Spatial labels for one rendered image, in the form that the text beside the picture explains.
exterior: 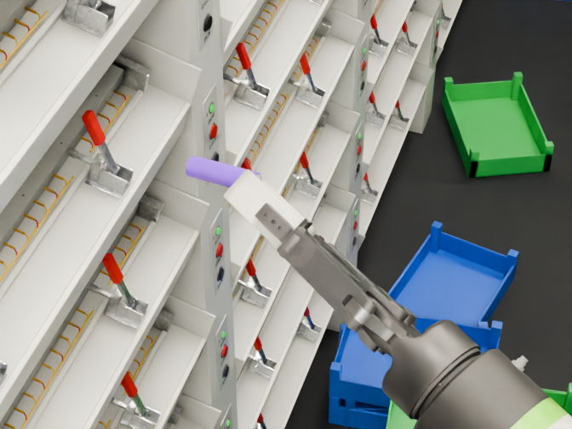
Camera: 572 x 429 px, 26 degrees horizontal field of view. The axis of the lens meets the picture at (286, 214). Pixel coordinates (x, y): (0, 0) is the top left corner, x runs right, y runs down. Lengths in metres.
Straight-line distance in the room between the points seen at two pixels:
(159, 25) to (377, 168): 1.49
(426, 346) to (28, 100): 0.39
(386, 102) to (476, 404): 1.78
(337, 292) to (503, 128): 2.26
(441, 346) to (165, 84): 0.56
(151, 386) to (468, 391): 0.74
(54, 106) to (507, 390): 0.44
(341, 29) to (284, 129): 0.27
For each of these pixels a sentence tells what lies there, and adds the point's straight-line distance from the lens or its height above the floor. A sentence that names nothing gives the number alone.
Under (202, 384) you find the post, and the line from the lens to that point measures 1.71.
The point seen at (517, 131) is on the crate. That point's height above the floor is 0.00.
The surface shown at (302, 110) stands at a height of 0.74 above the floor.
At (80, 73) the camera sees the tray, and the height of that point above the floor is 1.31.
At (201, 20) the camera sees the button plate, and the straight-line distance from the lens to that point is 1.34.
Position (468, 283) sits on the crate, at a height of 0.00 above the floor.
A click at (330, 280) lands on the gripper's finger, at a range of 0.92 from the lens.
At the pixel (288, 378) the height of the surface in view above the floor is 0.16.
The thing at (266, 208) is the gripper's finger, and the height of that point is 1.29.
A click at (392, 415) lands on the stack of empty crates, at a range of 2.07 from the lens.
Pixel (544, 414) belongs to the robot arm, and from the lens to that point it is 0.90.
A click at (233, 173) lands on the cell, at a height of 1.29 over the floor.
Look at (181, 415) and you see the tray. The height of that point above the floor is 0.55.
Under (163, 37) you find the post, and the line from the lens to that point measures 1.33.
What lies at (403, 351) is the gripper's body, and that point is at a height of 1.26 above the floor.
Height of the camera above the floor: 1.95
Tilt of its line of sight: 43 degrees down
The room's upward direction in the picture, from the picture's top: straight up
